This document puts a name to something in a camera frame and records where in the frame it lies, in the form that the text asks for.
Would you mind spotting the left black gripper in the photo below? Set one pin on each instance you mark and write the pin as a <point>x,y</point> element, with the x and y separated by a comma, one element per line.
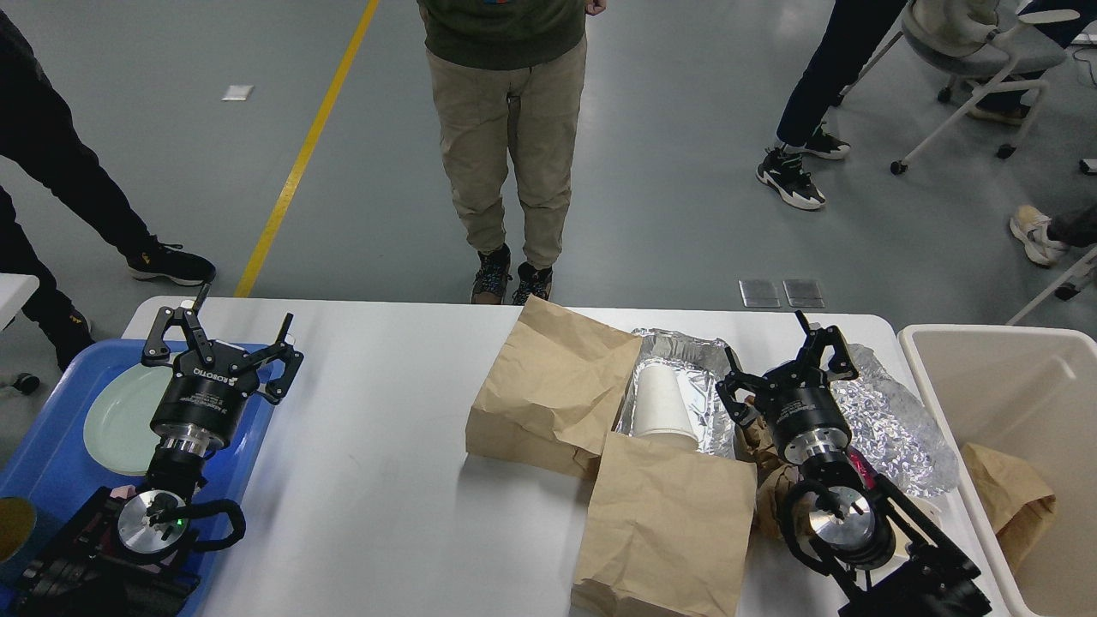
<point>206,398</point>

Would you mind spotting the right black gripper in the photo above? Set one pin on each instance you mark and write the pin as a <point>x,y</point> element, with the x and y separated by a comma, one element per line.
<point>795,399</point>

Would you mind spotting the light green plate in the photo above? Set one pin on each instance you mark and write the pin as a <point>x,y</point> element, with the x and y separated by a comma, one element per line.
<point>117,431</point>

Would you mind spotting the brown paper bag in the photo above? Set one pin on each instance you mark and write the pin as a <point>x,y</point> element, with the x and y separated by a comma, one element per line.
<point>667,532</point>
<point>553,392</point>

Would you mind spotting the blue-grey mug yellow inside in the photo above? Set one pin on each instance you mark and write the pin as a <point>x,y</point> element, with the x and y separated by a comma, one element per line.
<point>25,531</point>

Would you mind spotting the pink mug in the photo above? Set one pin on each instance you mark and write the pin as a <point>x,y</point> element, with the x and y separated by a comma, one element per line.
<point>124,493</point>

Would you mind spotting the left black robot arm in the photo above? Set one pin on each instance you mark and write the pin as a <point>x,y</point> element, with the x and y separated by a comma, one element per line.
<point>148,556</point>

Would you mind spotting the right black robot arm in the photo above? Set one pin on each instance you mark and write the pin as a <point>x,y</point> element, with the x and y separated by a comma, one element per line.
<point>842,518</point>

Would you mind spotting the crumpled brown paper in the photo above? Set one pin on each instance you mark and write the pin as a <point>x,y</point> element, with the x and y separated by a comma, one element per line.
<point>775,477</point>

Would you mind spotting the aluminium foil tray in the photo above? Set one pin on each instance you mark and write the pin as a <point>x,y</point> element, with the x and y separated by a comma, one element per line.
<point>698,364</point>

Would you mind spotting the crumpled aluminium foil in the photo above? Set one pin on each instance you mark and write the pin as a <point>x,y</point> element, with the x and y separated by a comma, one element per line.
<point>893,430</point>

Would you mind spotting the white paper cup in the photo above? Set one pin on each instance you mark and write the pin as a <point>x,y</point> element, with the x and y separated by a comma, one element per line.
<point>660,413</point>

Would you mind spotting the blue plastic tray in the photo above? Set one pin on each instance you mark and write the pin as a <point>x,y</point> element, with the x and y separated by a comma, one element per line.
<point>51,466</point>

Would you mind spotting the beige plastic bin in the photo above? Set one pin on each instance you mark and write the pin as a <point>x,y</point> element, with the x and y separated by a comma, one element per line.
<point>1028,392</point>

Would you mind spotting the brown bag in bin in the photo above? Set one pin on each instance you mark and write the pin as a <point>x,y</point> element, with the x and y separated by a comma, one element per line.
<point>1020,506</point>

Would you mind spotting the seated person at right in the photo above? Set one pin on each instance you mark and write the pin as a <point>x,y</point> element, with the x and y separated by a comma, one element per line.
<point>1047,238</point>

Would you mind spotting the white chair at right edge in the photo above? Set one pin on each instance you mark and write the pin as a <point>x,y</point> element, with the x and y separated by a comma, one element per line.
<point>1066,286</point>

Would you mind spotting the person in black trousers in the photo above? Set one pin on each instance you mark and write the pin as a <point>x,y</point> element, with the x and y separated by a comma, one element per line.
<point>853,33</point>

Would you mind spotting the right white office chair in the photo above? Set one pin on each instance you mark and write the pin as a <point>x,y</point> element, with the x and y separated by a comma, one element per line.
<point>977,43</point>

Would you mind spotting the person in khaki trousers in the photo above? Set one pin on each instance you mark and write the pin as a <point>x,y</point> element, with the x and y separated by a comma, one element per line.
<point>507,78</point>

